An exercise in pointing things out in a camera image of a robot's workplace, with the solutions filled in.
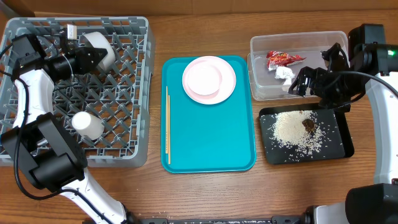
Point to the white tissue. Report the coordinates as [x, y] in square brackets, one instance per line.
[286, 74]

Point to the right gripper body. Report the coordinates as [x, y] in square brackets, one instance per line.
[313, 80]

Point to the clear plastic waste bin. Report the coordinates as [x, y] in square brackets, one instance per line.
[264, 85]

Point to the large white plate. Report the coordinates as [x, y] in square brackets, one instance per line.
[227, 86]

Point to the white cup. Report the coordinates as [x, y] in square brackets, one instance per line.
[87, 125]

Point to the small pink bowl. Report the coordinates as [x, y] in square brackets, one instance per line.
[203, 78]

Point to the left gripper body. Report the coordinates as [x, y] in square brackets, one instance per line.
[67, 66]

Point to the black food waste tray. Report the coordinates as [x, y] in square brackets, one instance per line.
[341, 147]

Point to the grey shallow bowl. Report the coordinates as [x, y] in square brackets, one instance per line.
[98, 40]

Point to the white rice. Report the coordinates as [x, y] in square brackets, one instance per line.
[285, 132]

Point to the brown food scrap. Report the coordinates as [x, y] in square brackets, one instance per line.
[309, 125]

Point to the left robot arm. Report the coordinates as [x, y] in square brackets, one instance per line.
[47, 160]

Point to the wooden chopstick right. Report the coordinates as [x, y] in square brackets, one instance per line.
[169, 130]

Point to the grey plastic dish rack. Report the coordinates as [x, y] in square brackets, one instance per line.
[118, 95]

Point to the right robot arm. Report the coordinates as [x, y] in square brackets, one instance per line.
[369, 67]

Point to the teal serving tray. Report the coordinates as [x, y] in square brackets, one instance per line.
[207, 138]

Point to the red snack wrapper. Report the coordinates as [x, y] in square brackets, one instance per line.
[281, 59]

